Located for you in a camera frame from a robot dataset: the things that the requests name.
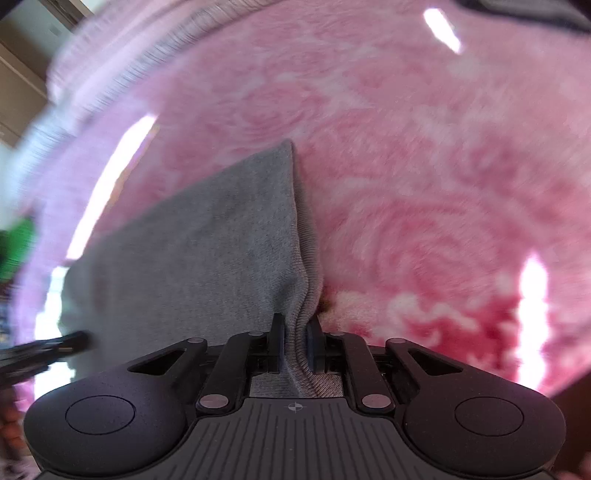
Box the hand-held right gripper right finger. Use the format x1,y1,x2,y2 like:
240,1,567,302
306,316,465,415

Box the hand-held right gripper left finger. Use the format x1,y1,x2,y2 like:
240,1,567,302
127,313,286,415

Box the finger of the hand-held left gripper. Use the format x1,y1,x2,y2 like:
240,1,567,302
0,330,92,389

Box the grey sweatshirt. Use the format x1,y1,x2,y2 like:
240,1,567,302
58,138,346,400

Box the person's left hand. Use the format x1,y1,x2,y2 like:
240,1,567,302
0,406,25,462

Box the wooden cabinet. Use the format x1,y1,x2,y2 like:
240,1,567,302
0,39,52,151

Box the pink rose-pattern fleece blanket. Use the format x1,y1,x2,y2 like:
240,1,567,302
14,0,591,407

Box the pale pink ribbed cloth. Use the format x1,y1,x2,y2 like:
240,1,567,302
44,0,282,123

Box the dark cloth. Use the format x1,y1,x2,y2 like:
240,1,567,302
455,0,591,34

